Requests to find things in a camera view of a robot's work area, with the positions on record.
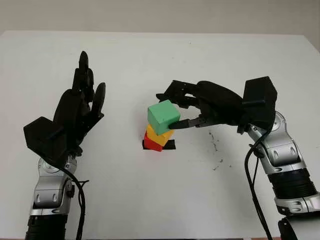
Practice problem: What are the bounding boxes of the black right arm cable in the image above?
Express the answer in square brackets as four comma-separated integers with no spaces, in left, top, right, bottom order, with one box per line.
[244,129,273,240]

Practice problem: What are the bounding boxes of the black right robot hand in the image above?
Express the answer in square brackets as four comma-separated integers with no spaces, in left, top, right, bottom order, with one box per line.
[155,79,247,131]

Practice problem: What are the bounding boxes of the black tape strip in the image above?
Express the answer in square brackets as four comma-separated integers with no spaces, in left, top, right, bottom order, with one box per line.
[141,139,176,151]

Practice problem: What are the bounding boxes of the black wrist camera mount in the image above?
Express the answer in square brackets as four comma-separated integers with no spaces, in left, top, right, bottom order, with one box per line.
[241,76,278,131]
[23,116,66,168]

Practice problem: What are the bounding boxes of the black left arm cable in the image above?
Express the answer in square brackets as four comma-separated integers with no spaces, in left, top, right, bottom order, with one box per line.
[59,167,90,240]

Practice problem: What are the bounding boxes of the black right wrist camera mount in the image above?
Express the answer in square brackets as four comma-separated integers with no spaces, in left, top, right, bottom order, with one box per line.
[241,76,278,131]

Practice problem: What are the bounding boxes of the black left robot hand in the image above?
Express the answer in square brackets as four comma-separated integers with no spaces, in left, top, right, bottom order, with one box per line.
[51,50,107,161]

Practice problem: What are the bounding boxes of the yellow cube block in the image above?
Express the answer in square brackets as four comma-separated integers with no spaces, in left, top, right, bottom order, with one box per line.
[146,124,173,147]

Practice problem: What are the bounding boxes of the red cube block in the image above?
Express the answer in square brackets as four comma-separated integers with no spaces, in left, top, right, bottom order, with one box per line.
[143,132,164,153]

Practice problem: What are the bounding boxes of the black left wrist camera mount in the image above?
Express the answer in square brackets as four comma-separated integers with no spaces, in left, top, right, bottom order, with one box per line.
[23,116,66,168]

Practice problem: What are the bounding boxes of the green cube block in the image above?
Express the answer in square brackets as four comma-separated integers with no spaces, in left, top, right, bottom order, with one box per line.
[147,99,181,136]

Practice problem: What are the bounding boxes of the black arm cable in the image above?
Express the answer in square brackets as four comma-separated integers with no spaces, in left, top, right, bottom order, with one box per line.
[244,129,273,240]
[59,167,90,240]

